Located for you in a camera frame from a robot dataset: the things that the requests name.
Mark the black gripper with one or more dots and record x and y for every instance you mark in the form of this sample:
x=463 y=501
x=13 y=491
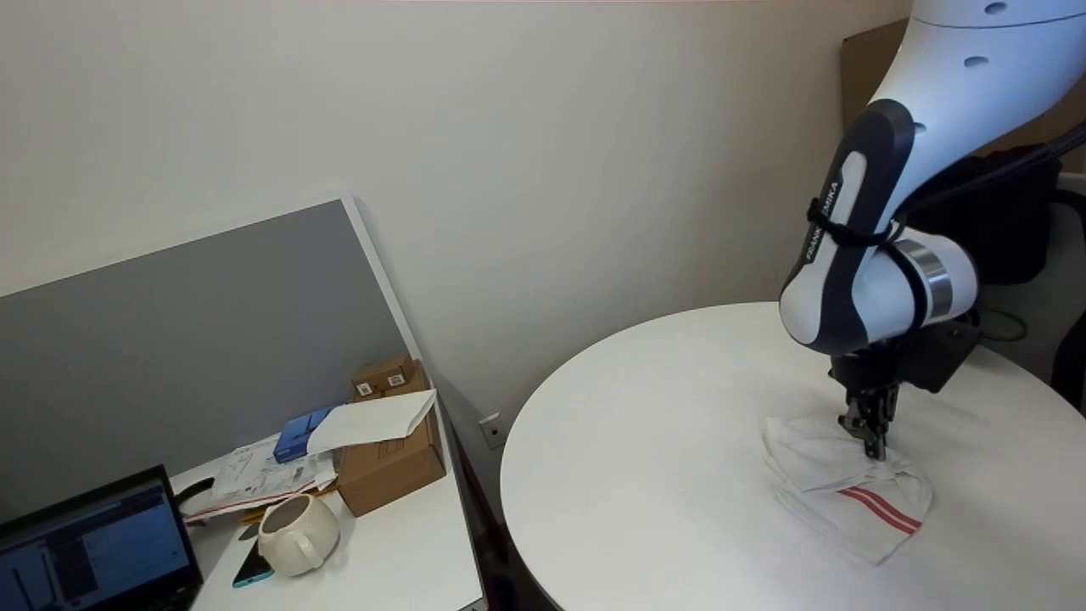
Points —
x=869 y=379

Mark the black laptop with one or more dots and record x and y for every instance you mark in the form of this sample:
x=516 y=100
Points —
x=95 y=554

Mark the white paper stack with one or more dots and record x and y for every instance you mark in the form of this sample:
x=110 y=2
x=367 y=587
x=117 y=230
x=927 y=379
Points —
x=373 y=422

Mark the brown cardboard panel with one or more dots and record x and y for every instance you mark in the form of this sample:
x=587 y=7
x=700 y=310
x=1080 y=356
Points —
x=867 y=62

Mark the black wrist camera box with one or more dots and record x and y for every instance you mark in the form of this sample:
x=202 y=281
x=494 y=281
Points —
x=940 y=354

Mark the grey partition panel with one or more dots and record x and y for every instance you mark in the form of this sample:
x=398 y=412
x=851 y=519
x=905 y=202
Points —
x=190 y=351

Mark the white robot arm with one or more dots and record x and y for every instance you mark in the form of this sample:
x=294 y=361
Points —
x=905 y=171

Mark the white towel with red stripes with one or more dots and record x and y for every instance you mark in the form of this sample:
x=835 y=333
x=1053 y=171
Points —
x=842 y=492

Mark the printed paper sheets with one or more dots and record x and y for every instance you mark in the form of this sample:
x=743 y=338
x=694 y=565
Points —
x=249 y=476

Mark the blue small object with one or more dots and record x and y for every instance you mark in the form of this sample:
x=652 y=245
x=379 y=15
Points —
x=301 y=436

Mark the brown cardboard box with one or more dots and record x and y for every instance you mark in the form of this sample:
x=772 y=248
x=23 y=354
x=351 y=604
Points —
x=392 y=463

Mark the black chair part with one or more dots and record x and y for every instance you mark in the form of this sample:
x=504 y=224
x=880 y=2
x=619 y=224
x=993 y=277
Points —
x=1069 y=361

